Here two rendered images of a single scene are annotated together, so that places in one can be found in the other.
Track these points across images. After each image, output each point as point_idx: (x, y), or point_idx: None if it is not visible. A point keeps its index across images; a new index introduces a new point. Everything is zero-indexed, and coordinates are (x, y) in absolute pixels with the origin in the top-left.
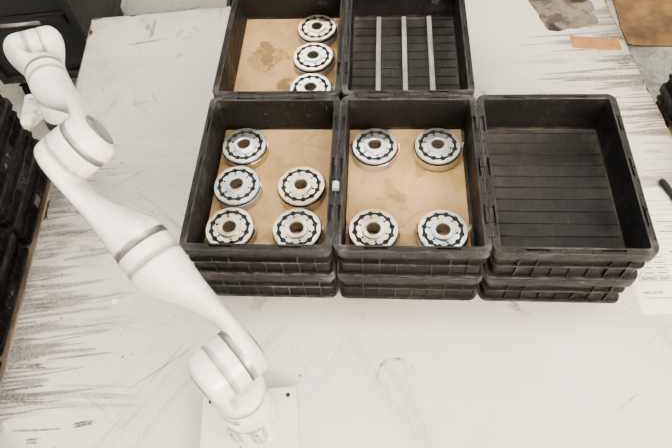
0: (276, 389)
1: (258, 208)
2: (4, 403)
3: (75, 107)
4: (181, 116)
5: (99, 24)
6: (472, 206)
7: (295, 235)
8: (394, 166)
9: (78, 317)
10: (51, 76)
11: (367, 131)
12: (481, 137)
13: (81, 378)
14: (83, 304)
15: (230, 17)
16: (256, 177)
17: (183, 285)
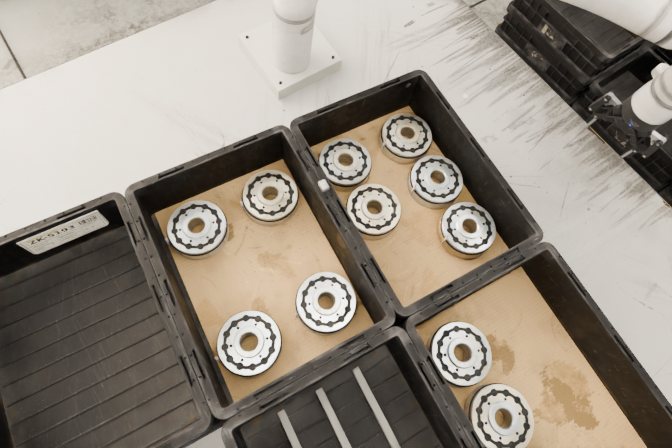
0: (291, 83)
1: (401, 177)
2: (468, 12)
3: None
4: (593, 296)
5: None
6: (177, 282)
7: (341, 151)
8: (292, 298)
9: (478, 74)
10: None
11: (346, 317)
12: (181, 343)
13: (436, 43)
14: (485, 83)
15: (657, 391)
16: (424, 194)
17: None
